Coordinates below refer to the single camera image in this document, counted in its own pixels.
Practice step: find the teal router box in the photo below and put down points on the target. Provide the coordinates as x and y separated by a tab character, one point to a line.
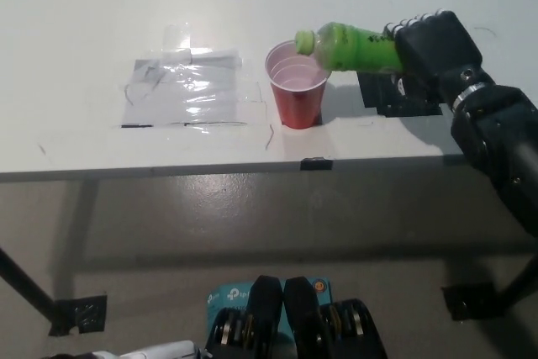
229	298

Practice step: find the green plastic drink bottle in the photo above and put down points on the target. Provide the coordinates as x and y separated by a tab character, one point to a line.
353	50

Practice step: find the black robot torso blocks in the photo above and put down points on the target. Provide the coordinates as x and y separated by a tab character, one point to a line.
302	325

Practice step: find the taped clear plastic sheet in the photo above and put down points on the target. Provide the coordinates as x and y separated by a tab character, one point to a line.
185	90

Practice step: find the small black tape strip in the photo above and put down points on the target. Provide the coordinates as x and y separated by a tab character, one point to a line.
316	164

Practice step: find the red plastic cup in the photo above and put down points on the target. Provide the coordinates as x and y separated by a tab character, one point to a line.
296	98

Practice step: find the black table leg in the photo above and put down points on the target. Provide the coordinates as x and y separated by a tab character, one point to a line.
25	283
521	283

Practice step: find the black tape square patch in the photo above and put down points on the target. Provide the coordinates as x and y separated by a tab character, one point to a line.
378	94

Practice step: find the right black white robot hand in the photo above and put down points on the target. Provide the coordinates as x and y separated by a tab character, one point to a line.
437	52

